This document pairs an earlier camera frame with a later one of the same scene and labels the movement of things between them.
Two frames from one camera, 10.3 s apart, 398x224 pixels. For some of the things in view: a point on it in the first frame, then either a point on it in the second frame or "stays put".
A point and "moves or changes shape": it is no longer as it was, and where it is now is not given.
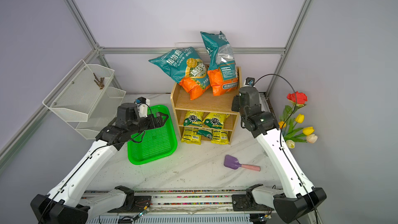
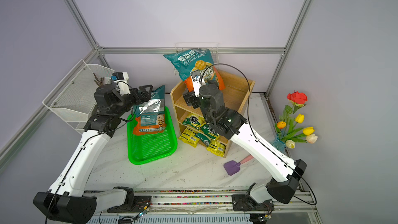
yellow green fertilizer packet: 219,136 -> 216,147
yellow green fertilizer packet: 193,119 moves or changes shape
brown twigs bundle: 99,83 stays put
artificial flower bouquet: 289,132 stays put
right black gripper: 237,101 -> 192,100
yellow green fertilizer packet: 215,120 moves or changes shape
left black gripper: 160,122 -> 145,96
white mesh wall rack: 83,100 stays put
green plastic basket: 155,144 stays put
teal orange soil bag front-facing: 187,69 moves or changes shape
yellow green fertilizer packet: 190,136 stays put
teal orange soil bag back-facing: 222,72 -> 150,117
